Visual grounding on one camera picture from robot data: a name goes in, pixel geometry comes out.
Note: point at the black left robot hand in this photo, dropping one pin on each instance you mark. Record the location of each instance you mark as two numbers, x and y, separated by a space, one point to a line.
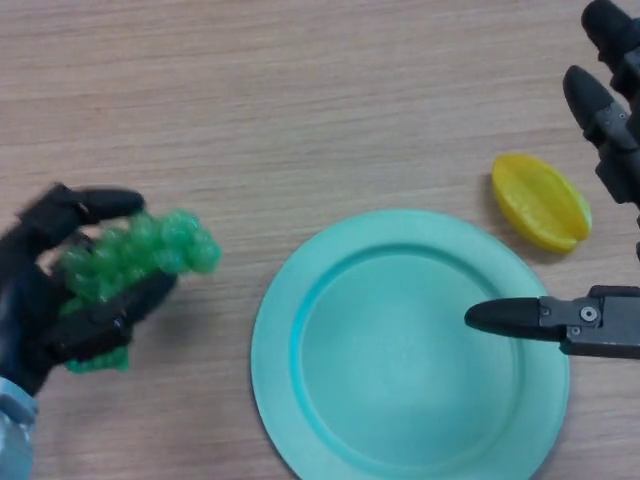
30 310

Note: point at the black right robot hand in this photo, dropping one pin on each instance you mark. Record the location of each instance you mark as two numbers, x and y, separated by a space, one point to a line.
605 327

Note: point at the green grape bunch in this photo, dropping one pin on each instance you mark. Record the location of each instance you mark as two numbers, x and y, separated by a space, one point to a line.
150 245

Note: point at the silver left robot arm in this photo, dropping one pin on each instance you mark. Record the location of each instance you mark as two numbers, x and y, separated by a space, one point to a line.
15 435

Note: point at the teal round plate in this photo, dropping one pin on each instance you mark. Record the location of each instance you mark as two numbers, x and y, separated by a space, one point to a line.
400 375

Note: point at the yellow starfruit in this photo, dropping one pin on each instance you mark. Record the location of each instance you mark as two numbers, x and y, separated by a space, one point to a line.
540 200

